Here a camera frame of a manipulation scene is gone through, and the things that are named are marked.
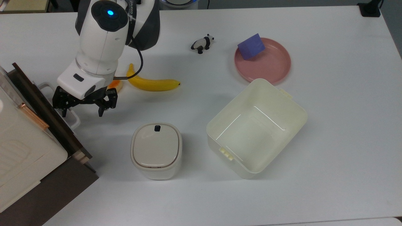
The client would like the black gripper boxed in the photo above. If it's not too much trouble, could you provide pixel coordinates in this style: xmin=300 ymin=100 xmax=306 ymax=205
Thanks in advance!
xmin=52 ymin=85 xmax=118 ymax=118

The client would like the dark wood drawer white handle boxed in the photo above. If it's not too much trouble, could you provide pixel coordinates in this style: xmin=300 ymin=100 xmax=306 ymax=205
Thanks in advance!
xmin=6 ymin=63 xmax=93 ymax=165

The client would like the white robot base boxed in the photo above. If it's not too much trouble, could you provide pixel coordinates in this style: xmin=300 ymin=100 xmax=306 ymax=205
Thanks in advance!
xmin=159 ymin=0 xmax=200 ymax=9

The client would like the white brown drawer cabinet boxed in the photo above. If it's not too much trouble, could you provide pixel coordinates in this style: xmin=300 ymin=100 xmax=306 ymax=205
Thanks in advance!
xmin=0 ymin=66 xmax=68 ymax=213

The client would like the cream open plastic bin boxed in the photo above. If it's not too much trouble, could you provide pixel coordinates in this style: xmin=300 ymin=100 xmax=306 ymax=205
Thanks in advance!
xmin=206 ymin=78 xmax=308 ymax=180

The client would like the toy bread loaf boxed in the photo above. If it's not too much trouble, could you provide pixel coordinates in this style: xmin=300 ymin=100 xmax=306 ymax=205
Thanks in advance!
xmin=107 ymin=79 xmax=122 ymax=93

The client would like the orange box latch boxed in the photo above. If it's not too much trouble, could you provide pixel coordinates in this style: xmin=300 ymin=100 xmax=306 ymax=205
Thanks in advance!
xmin=17 ymin=103 xmax=50 ymax=130

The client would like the yellow toy banana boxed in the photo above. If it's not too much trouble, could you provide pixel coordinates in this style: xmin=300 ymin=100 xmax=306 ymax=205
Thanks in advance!
xmin=126 ymin=63 xmax=181 ymax=92

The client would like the small beige lidded trash can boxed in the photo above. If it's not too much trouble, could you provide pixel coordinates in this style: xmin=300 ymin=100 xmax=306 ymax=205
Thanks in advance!
xmin=130 ymin=122 xmax=183 ymax=180

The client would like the yellow side table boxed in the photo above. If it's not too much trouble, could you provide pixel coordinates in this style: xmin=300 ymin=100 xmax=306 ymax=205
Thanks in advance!
xmin=0 ymin=0 xmax=51 ymax=13

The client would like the toy panda figure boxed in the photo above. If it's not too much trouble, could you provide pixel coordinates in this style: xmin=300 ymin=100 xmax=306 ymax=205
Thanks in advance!
xmin=190 ymin=34 xmax=215 ymax=54

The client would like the purple cube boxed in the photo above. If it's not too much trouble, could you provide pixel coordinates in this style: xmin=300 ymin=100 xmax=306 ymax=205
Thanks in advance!
xmin=237 ymin=33 xmax=266 ymax=61

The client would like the pink plate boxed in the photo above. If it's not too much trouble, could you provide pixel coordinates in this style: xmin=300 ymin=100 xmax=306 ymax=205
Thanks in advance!
xmin=234 ymin=37 xmax=291 ymax=84

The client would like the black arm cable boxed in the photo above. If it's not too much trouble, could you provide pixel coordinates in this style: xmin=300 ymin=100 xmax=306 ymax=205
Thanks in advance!
xmin=113 ymin=6 xmax=144 ymax=80

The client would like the black table clamp mount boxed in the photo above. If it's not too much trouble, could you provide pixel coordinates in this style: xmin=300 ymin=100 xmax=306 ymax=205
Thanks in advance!
xmin=357 ymin=0 xmax=384 ymax=18

